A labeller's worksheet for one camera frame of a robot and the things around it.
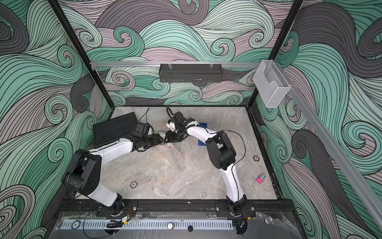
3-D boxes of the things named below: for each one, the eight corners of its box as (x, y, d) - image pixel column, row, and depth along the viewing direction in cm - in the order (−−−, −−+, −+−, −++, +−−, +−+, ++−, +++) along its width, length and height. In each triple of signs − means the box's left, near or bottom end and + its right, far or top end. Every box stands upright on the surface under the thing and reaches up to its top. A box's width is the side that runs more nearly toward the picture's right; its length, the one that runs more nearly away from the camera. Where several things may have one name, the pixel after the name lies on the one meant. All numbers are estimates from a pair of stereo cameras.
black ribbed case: (97, 150, 96) (92, 146, 91) (96, 128, 108) (92, 123, 103) (142, 136, 103) (139, 130, 99) (137, 116, 115) (134, 111, 111)
